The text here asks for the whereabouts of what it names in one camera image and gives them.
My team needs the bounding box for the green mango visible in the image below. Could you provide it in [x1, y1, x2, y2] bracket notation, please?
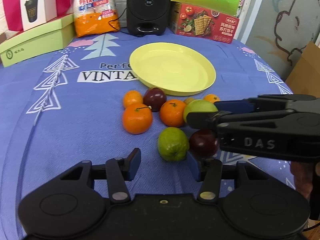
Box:
[183, 100, 218, 123]
[157, 127, 189, 162]

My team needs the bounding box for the dark plum front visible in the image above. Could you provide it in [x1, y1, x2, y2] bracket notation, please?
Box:
[189, 129, 219, 158]

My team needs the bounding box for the dark plum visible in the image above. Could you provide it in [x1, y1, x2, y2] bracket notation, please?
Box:
[189, 129, 219, 158]
[143, 87, 167, 112]

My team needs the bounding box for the brown kiwi fruit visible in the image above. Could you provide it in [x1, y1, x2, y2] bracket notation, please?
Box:
[184, 97, 195, 105]

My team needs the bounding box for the person's hand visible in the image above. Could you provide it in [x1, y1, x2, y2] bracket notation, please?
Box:
[290, 161, 313, 199]

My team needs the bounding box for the small orange right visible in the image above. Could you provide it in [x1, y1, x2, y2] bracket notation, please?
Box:
[203, 94, 220, 103]

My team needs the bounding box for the small orange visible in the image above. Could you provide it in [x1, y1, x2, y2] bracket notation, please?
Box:
[203, 94, 220, 103]
[123, 90, 143, 109]

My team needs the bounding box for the brown cardboard box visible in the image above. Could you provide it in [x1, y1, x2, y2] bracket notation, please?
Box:
[285, 41, 320, 98]

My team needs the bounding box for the large orange with stem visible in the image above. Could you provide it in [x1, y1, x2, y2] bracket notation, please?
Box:
[122, 103, 153, 134]

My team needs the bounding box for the dark plum back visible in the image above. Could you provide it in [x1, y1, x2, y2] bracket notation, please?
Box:
[143, 87, 167, 112]

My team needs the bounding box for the yellow plastic plate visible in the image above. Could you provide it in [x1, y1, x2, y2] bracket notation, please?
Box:
[129, 42, 216, 96]

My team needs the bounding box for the small orange back left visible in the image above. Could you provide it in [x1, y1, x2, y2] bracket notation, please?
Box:
[123, 90, 143, 109]

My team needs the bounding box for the red cracker box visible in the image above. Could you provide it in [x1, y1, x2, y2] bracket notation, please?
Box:
[169, 2, 239, 44]

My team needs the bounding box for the black speaker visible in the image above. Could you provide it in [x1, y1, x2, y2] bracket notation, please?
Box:
[126, 0, 171, 36]

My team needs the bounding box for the light green shoe box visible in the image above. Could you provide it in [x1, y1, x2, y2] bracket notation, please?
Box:
[1, 14, 75, 67]

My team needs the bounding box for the paper cups orange package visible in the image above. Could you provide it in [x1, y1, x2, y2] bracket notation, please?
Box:
[73, 0, 120, 37]

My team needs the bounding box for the pink coffee cup box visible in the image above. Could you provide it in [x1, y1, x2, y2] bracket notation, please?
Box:
[1, 0, 72, 31]

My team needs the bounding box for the black speaker cable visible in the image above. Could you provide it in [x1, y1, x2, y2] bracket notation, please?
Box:
[107, 6, 136, 36]

